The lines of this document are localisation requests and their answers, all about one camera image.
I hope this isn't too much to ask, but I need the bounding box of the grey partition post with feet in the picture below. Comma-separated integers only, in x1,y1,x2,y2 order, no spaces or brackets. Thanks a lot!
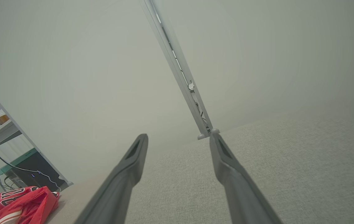
139,0,220,140

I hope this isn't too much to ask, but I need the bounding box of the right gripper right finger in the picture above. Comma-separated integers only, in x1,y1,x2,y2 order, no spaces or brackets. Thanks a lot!
209,134,283,224

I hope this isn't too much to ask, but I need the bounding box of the teal edged board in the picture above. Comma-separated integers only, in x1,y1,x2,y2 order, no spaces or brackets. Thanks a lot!
0,148,38,177

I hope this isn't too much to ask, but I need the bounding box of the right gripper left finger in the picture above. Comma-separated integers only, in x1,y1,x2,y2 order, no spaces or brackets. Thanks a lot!
74,134,149,224

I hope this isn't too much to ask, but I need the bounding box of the black computer case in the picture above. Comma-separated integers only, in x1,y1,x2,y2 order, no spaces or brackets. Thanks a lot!
5,152,67,192

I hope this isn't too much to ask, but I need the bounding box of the red basketball jersey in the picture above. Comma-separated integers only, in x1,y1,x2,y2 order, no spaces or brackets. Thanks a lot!
0,186,60,224

